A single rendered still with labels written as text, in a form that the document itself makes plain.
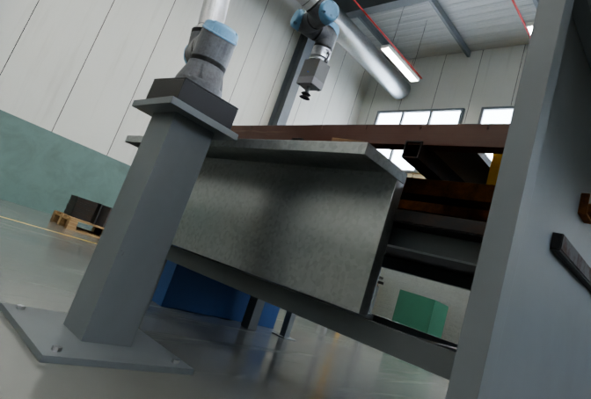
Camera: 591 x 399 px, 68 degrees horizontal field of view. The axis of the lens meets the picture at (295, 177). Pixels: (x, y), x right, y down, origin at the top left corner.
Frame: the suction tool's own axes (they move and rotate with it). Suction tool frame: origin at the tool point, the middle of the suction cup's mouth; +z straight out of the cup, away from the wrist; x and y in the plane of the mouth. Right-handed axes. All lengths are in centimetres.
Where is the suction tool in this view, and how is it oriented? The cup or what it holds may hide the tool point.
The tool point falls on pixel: (304, 97)
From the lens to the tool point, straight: 170.5
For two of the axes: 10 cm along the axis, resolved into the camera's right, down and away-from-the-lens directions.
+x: -6.4, -3.4, -6.9
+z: -3.4, 9.3, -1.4
